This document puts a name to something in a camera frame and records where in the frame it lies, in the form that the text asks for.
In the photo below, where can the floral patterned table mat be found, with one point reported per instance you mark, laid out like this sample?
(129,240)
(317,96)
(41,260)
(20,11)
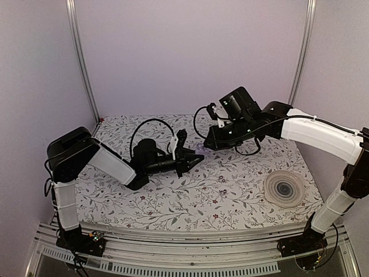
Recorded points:
(193,202)

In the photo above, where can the aluminium corner post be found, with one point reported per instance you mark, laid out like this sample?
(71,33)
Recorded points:
(306,37)
(76,38)

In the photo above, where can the left aluminium corner post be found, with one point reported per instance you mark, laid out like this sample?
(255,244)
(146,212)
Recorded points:
(76,38)

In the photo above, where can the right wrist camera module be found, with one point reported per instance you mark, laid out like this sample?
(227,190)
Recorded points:
(217,113)

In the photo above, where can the aluminium front rail frame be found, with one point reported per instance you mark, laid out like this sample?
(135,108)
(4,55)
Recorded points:
(252,252)

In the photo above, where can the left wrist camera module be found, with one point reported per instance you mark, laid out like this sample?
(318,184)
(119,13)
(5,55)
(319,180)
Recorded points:
(176,143)

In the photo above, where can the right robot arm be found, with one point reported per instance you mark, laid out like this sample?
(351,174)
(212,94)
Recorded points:
(239,118)

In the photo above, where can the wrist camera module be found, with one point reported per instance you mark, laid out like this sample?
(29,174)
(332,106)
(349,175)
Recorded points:
(176,143)
(217,113)

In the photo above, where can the right aluminium corner post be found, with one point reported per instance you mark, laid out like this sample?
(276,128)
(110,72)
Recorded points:
(306,37)

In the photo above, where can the swirl patterned glass plate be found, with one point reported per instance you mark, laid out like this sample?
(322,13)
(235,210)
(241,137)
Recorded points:
(284,189)

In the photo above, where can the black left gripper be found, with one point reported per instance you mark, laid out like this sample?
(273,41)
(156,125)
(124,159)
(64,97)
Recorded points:
(183,160)

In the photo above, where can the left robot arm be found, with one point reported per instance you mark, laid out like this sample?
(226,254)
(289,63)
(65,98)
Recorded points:
(71,153)

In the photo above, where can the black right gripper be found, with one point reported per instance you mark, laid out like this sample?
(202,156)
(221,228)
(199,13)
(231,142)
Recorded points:
(217,143)

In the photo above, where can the light purple round earbud case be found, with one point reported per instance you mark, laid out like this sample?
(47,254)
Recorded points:
(200,149)

